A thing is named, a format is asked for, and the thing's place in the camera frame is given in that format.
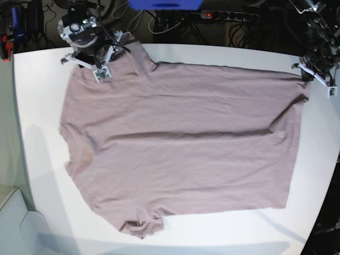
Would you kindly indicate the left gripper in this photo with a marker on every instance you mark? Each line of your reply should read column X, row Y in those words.
column 317, row 67

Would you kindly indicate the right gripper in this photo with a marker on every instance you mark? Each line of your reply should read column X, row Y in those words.
column 95, row 58

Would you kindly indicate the mauve t-shirt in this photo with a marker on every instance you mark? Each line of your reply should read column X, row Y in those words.
column 163, row 139

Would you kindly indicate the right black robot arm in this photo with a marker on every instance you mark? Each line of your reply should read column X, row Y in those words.
column 94, row 44

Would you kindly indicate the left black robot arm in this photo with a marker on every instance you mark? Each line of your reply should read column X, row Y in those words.
column 321, row 42

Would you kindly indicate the blue plastic box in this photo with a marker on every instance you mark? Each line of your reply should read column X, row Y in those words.
column 165, row 4

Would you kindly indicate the red and black clamp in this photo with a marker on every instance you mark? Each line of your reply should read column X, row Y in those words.
column 6, row 47

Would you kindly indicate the black power strip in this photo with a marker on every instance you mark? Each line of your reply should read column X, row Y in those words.
column 229, row 16

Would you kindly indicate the grey rounded bin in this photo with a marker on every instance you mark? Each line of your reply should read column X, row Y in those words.
column 22, row 231

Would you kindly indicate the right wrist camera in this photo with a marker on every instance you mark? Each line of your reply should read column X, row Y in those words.
column 102, row 73

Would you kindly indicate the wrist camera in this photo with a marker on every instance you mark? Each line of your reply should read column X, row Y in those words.
column 102, row 73
column 331, row 91

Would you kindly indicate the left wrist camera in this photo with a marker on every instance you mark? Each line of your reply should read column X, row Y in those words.
column 331, row 91

